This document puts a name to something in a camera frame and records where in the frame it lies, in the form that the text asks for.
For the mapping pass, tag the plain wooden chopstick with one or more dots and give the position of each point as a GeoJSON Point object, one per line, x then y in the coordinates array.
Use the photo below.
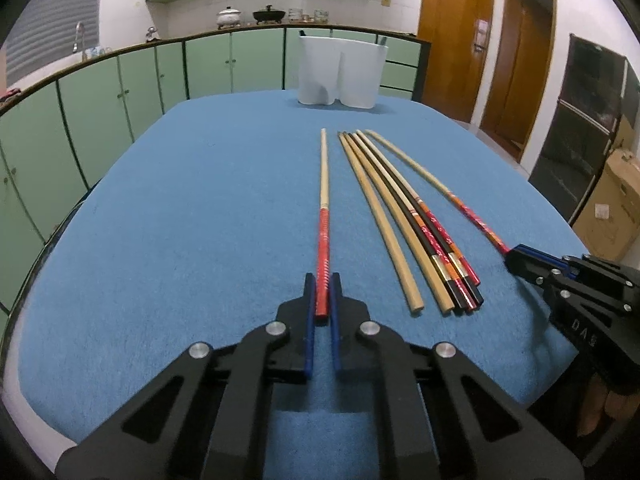
{"type": "Point", "coordinates": [378, 220]}
{"type": "Point", "coordinates": [439, 296]}

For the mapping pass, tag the metal sink faucet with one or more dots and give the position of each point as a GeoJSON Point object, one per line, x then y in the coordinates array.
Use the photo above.
{"type": "Point", "coordinates": [77, 35]}

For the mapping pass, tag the closed wooden door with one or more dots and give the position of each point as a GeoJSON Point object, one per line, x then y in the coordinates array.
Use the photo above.
{"type": "Point", "coordinates": [450, 50]}

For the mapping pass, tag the black glass-door cabinet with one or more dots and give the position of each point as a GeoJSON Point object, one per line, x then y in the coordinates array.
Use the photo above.
{"type": "Point", "coordinates": [580, 135]}

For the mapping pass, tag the small metal kettle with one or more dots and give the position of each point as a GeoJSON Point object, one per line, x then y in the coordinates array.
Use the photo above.
{"type": "Point", "coordinates": [152, 34]}

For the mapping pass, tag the cardboard box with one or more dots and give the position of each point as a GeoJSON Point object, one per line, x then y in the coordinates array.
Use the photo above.
{"type": "Point", "coordinates": [610, 200]}

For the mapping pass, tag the open wooden door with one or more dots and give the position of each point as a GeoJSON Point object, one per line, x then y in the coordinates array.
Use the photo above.
{"type": "Point", "coordinates": [530, 85]}

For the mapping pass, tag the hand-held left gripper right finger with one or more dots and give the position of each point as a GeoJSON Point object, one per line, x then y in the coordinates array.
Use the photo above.
{"type": "Point", "coordinates": [336, 345]}

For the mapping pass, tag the black wok with lid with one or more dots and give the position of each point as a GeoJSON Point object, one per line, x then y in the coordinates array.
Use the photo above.
{"type": "Point", "coordinates": [269, 15]}

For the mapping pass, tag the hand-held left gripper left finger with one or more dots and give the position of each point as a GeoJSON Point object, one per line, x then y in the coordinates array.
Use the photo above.
{"type": "Point", "coordinates": [310, 340]}

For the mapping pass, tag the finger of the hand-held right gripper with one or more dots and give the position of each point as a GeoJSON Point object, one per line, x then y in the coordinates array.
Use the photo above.
{"type": "Point", "coordinates": [530, 270]}
{"type": "Point", "coordinates": [542, 257]}

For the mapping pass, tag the green lower kitchen cabinets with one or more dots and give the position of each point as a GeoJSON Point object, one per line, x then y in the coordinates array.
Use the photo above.
{"type": "Point", "coordinates": [100, 105]}

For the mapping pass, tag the white cooking pot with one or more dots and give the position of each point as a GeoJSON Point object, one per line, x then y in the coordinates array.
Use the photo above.
{"type": "Point", "coordinates": [229, 17]}

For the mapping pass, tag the grey window blinds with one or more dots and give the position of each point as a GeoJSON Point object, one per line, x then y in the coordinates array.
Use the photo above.
{"type": "Point", "coordinates": [55, 25]}

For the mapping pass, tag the glass jar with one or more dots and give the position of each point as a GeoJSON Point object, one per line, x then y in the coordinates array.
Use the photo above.
{"type": "Point", "coordinates": [295, 15]}
{"type": "Point", "coordinates": [321, 16]}

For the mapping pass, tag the white double utensil holder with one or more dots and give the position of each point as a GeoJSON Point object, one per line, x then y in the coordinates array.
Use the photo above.
{"type": "Point", "coordinates": [320, 75]}

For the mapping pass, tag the blue tablecloth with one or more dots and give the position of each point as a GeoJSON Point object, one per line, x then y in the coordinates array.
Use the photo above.
{"type": "Point", "coordinates": [200, 210]}

